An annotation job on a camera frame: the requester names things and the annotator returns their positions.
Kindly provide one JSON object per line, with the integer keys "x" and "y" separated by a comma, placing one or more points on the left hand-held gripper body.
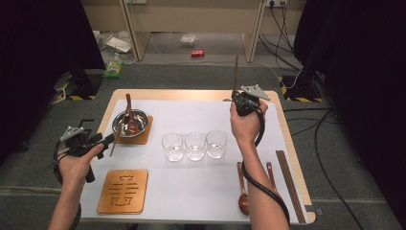
{"x": 76, "y": 143}

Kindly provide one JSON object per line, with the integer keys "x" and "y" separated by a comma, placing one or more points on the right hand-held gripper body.
{"x": 247, "y": 105}

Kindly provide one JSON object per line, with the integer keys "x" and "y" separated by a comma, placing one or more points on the single wooden chopstick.
{"x": 113, "y": 147}
{"x": 236, "y": 73}

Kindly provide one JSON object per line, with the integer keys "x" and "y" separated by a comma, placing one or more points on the wooden spoon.
{"x": 243, "y": 201}
{"x": 132, "y": 127}
{"x": 270, "y": 174}

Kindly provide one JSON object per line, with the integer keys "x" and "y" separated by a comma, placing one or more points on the steel bowl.
{"x": 140, "y": 119}

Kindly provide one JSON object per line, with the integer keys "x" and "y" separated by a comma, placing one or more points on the row of wooden chopsticks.
{"x": 288, "y": 182}

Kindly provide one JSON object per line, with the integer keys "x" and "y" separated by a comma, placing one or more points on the person's right hand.
{"x": 247, "y": 127}

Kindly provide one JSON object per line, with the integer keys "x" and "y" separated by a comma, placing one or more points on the person's left hand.
{"x": 75, "y": 171}

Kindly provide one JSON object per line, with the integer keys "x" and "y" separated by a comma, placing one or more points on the square wooden coaster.
{"x": 143, "y": 139}
{"x": 123, "y": 191}

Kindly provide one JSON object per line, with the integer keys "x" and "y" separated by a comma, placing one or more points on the white paper sheet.
{"x": 191, "y": 111}

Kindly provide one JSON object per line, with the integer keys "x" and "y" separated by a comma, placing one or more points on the clear drinking glass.
{"x": 172, "y": 148}
{"x": 195, "y": 147}
{"x": 216, "y": 145}

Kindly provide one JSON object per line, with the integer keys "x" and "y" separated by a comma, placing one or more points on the red drink can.
{"x": 197, "y": 53}

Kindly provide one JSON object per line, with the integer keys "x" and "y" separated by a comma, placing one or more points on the striped stand base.
{"x": 303, "y": 86}
{"x": 83, "y": 84}

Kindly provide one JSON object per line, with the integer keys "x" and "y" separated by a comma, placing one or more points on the green packet on floor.
{"x": 113, "y": 68}

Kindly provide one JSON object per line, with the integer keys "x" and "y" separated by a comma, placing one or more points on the clear plastic package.
{"x": 188, "y": 40}

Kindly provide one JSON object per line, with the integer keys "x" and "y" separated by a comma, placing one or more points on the black curtain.
{"x": 38, "y": 64}
{"x": 367, "y": 64}

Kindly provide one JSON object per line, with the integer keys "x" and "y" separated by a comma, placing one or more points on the beige office desk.
{"x": 198, "y": 16}

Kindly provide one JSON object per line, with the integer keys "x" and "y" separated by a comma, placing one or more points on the white flat carton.
{"x": 118, "y": 44}

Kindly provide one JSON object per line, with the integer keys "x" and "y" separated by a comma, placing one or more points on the white wall socket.
{"x": 276, "y": 2}

